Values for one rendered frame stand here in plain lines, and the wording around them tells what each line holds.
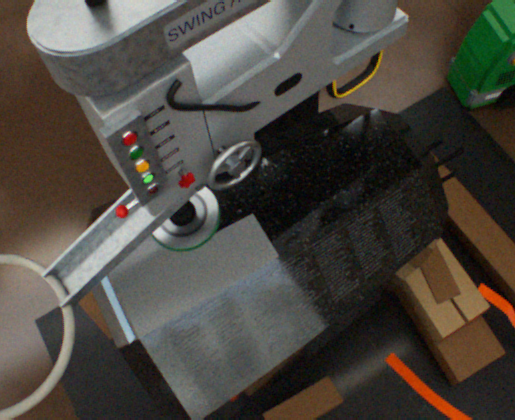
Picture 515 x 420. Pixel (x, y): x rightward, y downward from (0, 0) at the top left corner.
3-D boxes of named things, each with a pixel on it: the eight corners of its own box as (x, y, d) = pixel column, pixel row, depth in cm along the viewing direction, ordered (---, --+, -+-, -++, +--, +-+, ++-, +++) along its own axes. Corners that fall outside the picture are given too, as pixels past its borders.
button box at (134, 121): (165, 179, 125) (134, 104, 100) (171, 187, 124) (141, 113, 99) (136, 199, 124) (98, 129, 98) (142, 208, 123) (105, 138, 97)
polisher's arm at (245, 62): (356, 21, 166) (372, -122, 122) (409, 65, 157) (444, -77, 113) (155, 148, 150) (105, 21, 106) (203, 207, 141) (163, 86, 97)
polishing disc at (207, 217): (202, 258, 159) (201, 256, 158) (136, 235, 163) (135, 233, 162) (229, 194, 167) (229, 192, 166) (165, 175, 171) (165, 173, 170)
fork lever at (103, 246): (220, 104, 153) (214, 96, 149) (263, 149, 146) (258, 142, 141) (45, 267, 155) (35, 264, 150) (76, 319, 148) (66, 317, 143)
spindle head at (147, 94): (222, 92, 152) (199, -33, 112) (272, 143, 143) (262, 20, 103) (112, 165, 144) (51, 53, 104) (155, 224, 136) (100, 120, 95)
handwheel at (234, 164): (241, 141, 141) (235, 106, 128) (266, 167, 137) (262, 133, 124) (192, 174, 138) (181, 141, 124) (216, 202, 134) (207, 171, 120)
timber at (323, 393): (278, 441, 215) (277, 439, 204) (263, 416, 220) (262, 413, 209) (341, 403, 220) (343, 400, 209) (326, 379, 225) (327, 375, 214)
